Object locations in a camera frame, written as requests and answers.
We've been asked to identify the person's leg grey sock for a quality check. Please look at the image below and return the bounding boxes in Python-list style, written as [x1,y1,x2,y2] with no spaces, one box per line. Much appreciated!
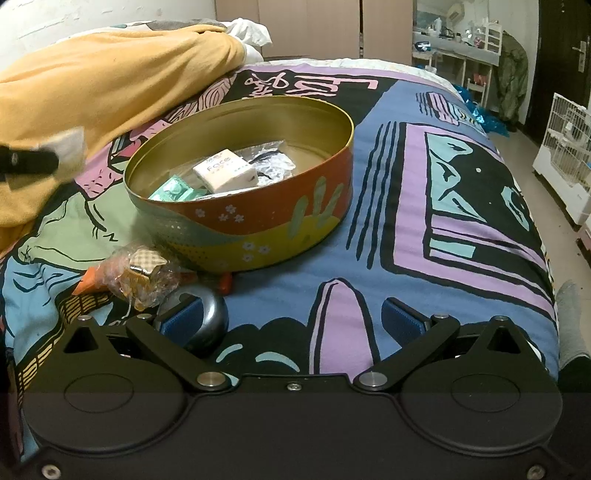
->
[554,279,591,374]

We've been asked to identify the blue foil sheet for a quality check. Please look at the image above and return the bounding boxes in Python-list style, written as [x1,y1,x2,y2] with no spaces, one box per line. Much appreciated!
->
[455,83,509,137]

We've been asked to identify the round printed metal tin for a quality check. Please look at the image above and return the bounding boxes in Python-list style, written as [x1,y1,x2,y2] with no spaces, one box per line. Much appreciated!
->
[124,96,355,273]

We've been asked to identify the clear bag of snacks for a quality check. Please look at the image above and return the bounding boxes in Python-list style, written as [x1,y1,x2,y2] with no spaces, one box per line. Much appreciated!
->
[99,240,183,310]

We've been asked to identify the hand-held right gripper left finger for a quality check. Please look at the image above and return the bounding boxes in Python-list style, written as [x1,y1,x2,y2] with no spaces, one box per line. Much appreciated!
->
[48,295,232,395]

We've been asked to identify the yellow rabbit tissue pack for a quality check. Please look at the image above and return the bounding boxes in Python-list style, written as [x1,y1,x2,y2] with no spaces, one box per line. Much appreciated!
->
[39,128,88,182]

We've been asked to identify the orange tube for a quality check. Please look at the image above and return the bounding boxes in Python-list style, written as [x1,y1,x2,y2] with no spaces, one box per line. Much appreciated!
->
[71,265,114,296]

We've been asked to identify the dark grey round case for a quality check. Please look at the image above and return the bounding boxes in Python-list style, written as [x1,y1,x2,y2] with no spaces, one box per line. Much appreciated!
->
[159,285,229,358]

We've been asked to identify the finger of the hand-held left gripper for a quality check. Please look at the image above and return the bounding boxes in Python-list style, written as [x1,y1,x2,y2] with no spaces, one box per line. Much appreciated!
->
[0,144,60,179]

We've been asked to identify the printed blanket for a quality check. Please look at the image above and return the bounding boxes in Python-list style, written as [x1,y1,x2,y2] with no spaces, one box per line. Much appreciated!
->
[0,58,561,416]

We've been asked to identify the white wire pet cage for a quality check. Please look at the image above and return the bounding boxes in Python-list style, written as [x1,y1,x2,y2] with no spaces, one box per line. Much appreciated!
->
[533,92,591,227]

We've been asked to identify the white tissue pack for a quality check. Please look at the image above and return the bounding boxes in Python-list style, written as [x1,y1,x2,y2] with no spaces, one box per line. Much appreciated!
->
[192,149,258,193]

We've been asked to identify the clear bag black-white contents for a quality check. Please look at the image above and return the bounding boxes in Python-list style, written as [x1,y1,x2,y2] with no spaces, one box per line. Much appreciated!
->
[231,138,296,185]

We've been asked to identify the yellow quilt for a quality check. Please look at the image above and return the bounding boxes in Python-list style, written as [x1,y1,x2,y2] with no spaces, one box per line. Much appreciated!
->
[0,23,247,264]

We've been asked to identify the dark door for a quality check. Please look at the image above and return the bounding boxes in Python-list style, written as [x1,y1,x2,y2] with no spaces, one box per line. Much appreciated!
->
[526,0,591,144]

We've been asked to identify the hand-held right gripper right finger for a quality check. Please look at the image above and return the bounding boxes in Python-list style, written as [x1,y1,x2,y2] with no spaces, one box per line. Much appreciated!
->
[353,296,539,393]

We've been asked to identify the green foil packet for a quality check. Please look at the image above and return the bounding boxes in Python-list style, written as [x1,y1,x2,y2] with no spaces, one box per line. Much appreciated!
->
[148,174,213,202]

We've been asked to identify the beige wardrobe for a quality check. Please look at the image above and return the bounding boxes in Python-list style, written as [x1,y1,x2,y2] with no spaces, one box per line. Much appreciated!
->
[215,0,413,60]

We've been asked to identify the cluttered desk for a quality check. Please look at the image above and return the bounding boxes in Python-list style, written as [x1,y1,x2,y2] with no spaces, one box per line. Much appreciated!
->
[412,28,502,70]

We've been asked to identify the green camouflage jacket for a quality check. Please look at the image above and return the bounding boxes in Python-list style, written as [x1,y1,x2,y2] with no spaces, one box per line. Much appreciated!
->
[499,32,529,125]

